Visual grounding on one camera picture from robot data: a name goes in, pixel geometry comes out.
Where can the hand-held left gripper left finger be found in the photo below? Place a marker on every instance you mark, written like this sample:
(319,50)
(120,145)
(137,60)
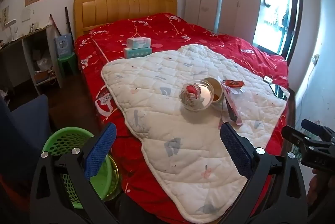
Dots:
(100,150)

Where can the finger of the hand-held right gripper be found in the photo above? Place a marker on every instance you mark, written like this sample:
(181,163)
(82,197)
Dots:
(295,136)
(314,126)

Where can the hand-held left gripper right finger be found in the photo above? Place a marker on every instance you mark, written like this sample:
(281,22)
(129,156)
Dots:
(235,150)

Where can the green plastic basket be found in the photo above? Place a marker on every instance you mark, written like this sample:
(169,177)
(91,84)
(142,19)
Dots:
(62,137)

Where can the white paper cup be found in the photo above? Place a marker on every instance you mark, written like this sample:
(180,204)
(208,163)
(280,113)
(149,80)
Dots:
(217,89)

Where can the person's right hand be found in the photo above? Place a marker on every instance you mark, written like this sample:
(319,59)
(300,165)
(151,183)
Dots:
(320,187)

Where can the yellow plastic bowl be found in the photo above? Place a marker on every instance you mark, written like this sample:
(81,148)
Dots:
(113,174)

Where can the long clear snack wrapper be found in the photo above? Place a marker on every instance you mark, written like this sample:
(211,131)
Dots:
(233,108)

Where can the black smartphone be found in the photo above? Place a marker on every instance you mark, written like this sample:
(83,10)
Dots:
(279,91)

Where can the clear glass bowl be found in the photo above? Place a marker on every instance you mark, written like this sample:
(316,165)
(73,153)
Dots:
(206,94)

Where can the small white box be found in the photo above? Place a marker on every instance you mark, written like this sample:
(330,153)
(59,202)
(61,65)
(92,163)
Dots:
(267,79)

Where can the red snack wrapper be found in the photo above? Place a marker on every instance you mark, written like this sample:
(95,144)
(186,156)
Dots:
(233,83)

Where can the crumpled printed wrapper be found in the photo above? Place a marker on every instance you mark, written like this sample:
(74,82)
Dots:
(191,94)

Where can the white quilted mat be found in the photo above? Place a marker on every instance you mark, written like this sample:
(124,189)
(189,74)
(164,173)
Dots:
(157,98)

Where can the dark blue chair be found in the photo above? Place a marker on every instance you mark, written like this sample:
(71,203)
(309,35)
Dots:
(21,129)

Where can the green plastic stool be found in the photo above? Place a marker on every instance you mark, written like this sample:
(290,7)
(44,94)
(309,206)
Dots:
(66,63)

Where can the teal tissue pack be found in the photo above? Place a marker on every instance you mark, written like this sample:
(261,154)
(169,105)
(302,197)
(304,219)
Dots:
(137,52)

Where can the light blue paper bag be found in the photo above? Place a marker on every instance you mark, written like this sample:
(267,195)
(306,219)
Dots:
(63,46)

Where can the white tissue pack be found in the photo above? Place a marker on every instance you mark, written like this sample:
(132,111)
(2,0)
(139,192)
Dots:
(138,43)

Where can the dark long stick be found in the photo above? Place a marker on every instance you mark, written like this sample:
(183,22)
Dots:
(69,23)

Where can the white desk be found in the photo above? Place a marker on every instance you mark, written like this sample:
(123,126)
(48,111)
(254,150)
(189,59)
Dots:
(26,42)

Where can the reddish long stick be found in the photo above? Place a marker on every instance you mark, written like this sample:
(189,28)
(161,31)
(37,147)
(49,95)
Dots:
(55,25)

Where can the bed with red duvet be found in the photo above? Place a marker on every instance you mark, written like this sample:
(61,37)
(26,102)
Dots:
(162,30)

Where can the wooden bed headboard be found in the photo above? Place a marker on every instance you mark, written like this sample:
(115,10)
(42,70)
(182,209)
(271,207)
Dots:
(125,4)

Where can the white wardrobe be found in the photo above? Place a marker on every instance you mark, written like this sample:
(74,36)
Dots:
(225,1)

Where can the white desk lamp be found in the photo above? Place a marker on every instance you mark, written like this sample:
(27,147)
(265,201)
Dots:
(9,23)

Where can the wall socket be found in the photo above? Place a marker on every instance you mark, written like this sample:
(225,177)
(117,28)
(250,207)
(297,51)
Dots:
(316,59)

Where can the brown door frame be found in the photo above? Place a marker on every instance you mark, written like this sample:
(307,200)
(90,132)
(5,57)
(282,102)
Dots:
(298,4)

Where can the white wall paper sheet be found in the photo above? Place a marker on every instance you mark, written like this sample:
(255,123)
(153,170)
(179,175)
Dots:
(26,14)

